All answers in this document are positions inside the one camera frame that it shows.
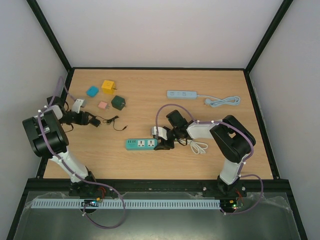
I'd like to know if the slotted grey cable duct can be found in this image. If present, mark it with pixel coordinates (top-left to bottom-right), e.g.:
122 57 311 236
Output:
31 199 221 210

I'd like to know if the black metal cage frame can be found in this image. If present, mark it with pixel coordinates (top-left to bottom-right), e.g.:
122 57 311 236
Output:
6 0 310 240

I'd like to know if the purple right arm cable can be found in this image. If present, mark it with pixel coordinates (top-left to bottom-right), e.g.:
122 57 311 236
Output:
155 103 265 216

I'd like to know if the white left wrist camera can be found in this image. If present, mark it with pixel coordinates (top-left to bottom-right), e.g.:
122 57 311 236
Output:
71 98 87 114

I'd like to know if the yellow cube socket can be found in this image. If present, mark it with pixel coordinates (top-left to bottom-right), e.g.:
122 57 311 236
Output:
101 80 117 95

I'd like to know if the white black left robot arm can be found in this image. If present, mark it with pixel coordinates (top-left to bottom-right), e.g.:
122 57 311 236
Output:
22 96 99 197

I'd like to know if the thin black cable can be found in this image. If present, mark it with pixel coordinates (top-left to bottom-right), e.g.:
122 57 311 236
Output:
96 114 129 132

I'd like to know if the pink charger plug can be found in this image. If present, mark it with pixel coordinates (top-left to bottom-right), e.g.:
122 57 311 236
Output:
98 101 110 110

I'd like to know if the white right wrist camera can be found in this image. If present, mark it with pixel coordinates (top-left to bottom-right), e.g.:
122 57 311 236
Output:
150 126 168 140

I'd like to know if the blue plug adapter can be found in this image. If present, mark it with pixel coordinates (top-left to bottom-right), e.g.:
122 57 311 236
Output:
86 86 99 98

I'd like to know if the light blue power strip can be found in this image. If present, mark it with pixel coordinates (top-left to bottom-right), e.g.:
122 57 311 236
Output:
166 90 198 100

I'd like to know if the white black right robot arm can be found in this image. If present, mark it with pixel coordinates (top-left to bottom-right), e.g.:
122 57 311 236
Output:
151 110 256 196

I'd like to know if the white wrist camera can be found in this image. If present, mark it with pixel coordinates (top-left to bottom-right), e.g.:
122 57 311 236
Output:
150 126 168 140
71 98 87 114

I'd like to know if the dark green plug adapter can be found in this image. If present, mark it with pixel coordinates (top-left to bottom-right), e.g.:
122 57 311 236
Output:
111 95 126 111

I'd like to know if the white power cable with plug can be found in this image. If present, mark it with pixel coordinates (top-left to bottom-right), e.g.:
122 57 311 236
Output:
173 139 210 155

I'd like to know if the light blue strip cable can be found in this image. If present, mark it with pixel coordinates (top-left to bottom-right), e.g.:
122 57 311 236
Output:
196 94 242 108

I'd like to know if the black power adapter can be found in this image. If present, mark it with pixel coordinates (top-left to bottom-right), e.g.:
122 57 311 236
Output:
90 118 101 128

